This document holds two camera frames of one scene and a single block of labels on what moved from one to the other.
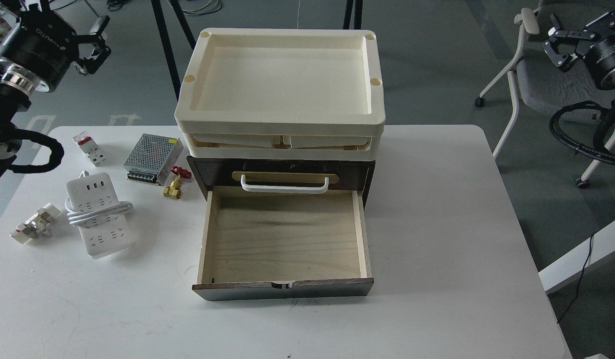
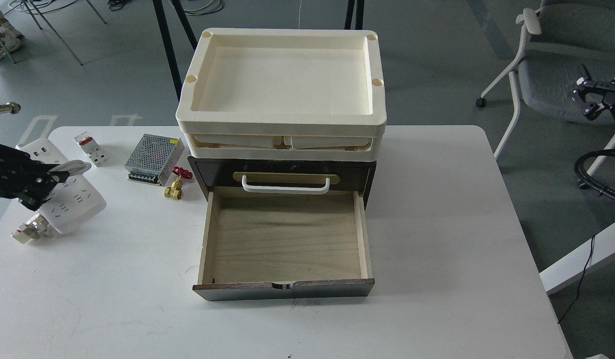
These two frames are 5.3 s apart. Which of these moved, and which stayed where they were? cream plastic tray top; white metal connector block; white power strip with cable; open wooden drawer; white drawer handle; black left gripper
Moved: white power strip with cable; black left gripper
Stayed: cream plastic tray top; white metal connector block; white drawer handle; open wooden drawer
